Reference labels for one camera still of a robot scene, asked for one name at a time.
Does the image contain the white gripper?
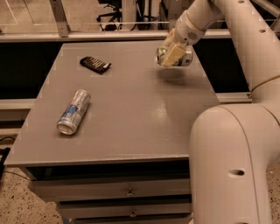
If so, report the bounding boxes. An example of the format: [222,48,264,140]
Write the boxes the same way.
[161,10,205,67]

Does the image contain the green white 7up can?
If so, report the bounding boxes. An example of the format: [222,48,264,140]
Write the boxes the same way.
[155,46,193,67]

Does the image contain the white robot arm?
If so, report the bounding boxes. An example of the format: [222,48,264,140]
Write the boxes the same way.
[159,0,280,224]

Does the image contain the silver blue energy drink can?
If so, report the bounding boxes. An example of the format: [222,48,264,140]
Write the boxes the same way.
[57,89,91,136]

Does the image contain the black office chair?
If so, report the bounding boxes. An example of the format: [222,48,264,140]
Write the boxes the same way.
[96,0,123,32]

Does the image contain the black snack bar wrapper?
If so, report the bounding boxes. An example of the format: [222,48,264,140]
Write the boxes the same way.
[80,56,111,74]

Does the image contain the grey metal railing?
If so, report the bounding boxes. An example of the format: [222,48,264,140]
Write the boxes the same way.
[0,0,280,44]

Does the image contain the grey drawer cabinet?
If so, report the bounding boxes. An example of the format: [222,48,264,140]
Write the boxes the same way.
[6,41,218,224]

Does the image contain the grey drawer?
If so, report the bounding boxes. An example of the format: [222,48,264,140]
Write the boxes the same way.
[28,175,191,202]
[57,199,193,219]

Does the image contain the top grey drawer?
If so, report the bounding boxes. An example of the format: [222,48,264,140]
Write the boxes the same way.
[28,175,191,202]

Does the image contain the black cable on floor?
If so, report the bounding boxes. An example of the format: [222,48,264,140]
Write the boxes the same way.
[0,136,30,182]

